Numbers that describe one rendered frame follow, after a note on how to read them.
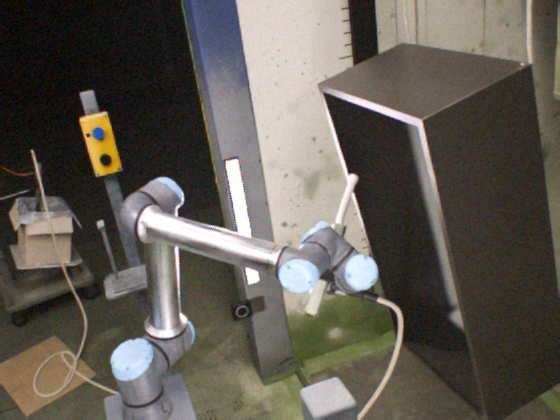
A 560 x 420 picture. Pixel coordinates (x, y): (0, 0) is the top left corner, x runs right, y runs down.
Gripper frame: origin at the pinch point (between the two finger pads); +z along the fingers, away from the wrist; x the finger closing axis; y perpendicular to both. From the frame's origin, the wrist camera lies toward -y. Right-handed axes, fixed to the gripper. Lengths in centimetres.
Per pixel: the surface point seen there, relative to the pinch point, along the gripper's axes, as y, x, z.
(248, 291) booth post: -22, -3, 96
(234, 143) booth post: -49, 52, 54
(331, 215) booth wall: 4, 43, 85
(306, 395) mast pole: -17, -31, -122
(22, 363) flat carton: -139, -83, 189
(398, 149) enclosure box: 13, 59, 19
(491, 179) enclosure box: 29, 36, -35
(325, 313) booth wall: 20, 0, 115
